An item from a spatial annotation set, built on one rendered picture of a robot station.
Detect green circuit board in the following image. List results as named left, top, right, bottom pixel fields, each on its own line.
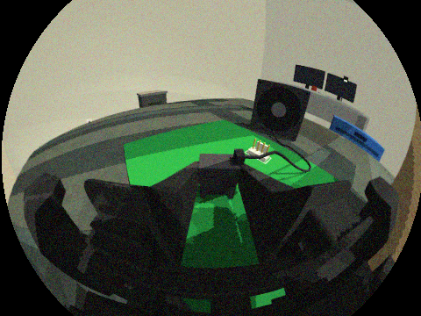
left=123, top=120, right=340, bottom=309

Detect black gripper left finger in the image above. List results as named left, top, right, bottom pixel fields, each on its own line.
left=84, top=162, right=199, bottom=266

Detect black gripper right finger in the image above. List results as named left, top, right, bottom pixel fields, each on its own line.
left=238, top=164, right=351, bottom=263

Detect black cable with dark grey plug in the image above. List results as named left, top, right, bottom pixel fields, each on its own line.
left=197, top=148, right=311, bottom=199

